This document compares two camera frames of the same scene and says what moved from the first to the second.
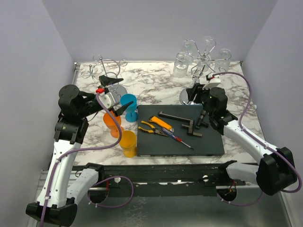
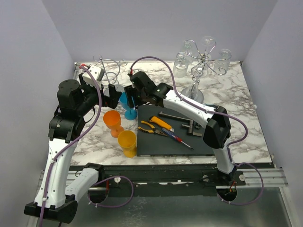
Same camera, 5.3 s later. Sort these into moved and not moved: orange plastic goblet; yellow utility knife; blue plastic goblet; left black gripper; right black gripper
Moved: right black gripper; left black gripper
Not moved: blue plastic goblet; yellow utility knife; orange plastic goblet
